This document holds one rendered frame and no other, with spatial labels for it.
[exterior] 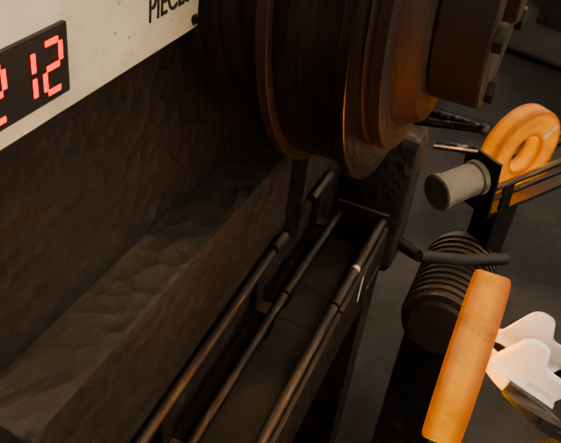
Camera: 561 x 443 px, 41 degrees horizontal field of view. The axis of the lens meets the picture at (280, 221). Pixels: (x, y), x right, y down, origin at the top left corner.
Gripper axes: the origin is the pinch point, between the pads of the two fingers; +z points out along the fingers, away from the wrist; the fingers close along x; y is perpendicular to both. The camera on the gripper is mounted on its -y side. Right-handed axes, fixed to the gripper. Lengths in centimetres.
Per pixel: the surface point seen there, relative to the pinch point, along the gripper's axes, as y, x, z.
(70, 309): -4.7, 16.5, 29.7
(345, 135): 11.3, -0.3, 18.6
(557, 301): -78, -122, -43
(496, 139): -12, -59, 3
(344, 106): 14.6, 1.5, 19.5
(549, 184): -20, -69, -10
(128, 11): 17.8, 10.3, 34.0
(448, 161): -91, -180, -1
